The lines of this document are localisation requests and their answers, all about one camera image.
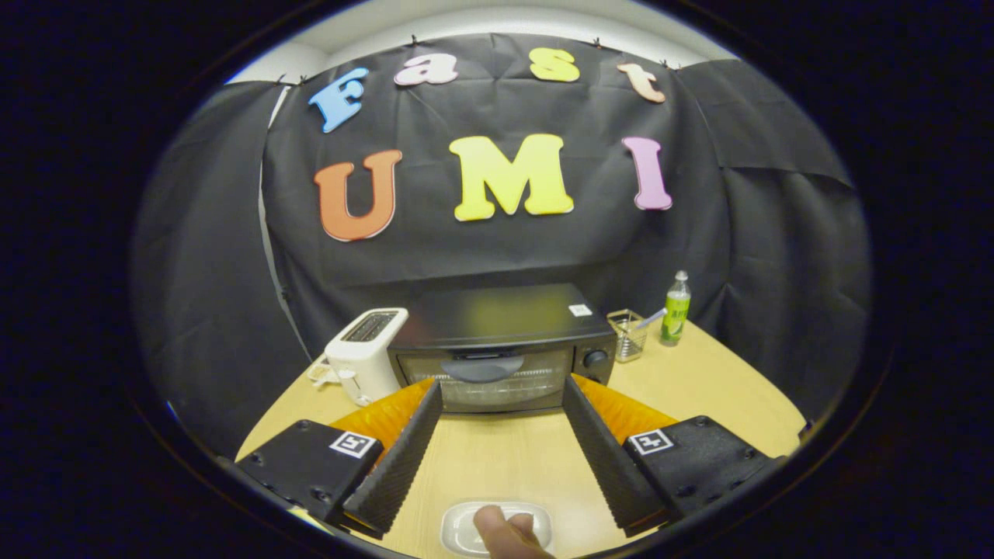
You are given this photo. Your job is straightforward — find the white rectangular plate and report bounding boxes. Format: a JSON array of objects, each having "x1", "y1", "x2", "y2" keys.
[{"x1": 440, "y1": 502, "x2": 554, "y2": 558}]

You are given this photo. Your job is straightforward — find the black toaster oven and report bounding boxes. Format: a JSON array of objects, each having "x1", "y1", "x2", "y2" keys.
[{"x1": 387, "y1": 283, "x2": 618, "y2": 414}]

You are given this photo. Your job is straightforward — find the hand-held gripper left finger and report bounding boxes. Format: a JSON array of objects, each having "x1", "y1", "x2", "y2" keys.
[{"x1": 235, "y1": 380, "x2": 445, "y2": 540}]

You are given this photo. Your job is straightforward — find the wire mesh basket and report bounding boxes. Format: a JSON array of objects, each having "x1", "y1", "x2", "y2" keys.
[{"x1": 606, "y1": 309, "x2": 648, "y2": 363}]

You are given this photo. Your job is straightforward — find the green drink bottle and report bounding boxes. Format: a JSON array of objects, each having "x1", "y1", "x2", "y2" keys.
[{"x1": 660, "y1": 270, "x2": 692, "y2": 347}]

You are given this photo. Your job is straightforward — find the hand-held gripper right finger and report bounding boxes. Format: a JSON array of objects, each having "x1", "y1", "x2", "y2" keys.
[{"x1": 561, "y1": 375, "x2": 781, "y2": 539}]

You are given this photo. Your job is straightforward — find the white slot toaster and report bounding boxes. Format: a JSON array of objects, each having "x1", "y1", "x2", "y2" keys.
[{"x1": 325, "y1": 307, "x2": 410, "y2": 408}]

